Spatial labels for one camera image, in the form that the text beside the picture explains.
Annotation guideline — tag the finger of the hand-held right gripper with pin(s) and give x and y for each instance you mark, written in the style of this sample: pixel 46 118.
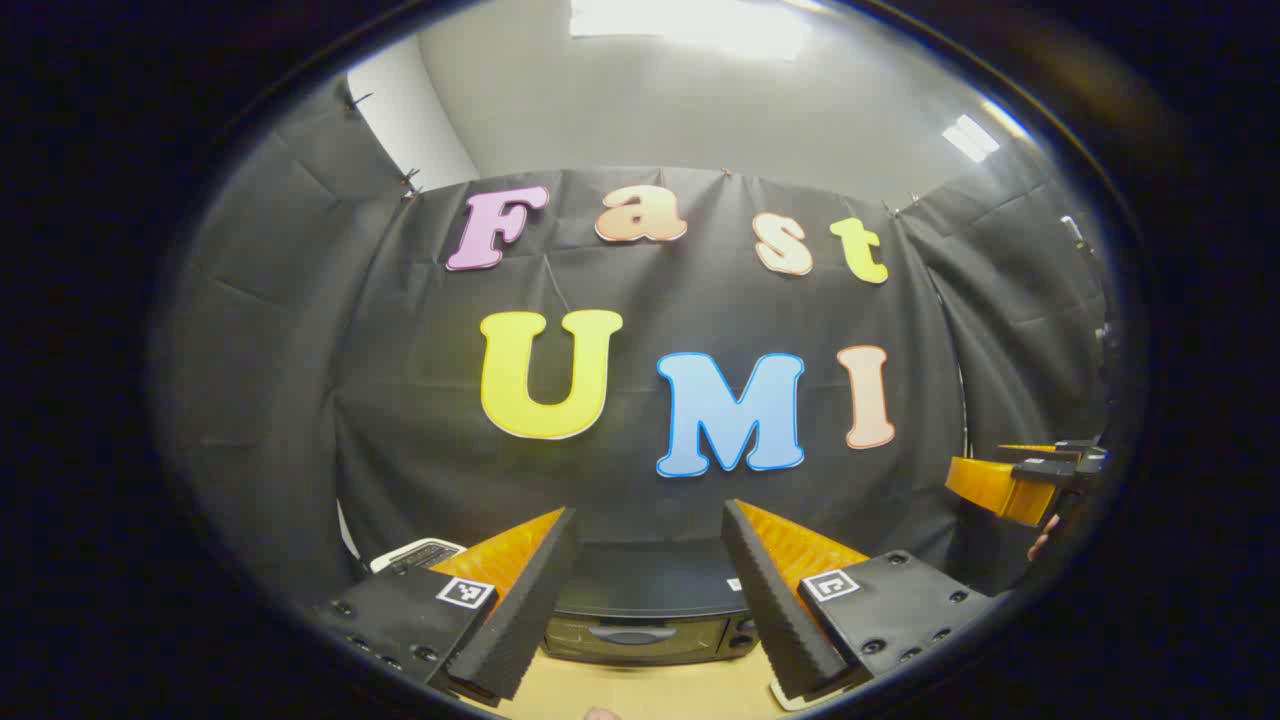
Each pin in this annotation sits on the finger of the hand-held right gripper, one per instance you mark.
pixel 1000 488

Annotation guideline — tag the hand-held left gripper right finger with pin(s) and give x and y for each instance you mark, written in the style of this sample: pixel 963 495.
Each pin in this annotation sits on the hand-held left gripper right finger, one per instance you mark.
pixel 780 610

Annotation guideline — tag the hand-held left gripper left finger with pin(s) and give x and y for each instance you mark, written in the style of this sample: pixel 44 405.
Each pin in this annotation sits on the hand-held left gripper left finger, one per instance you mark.
pixel 520 610

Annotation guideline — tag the black electric oven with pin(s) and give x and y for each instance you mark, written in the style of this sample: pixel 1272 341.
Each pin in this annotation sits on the black electric oven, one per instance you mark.
pixel 650 590

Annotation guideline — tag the white countertop appliance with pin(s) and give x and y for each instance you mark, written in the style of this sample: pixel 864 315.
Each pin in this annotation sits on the white countertop appliance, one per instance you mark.
pixel 415 553

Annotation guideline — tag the black backdrop cloth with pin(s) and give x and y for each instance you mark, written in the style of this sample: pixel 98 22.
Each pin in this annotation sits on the black backdrop cloth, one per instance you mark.
pixel 650 480

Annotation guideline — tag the ceiling light panel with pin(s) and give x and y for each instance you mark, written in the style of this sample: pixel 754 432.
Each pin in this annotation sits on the ceiling light panel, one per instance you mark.
pixel 970 137

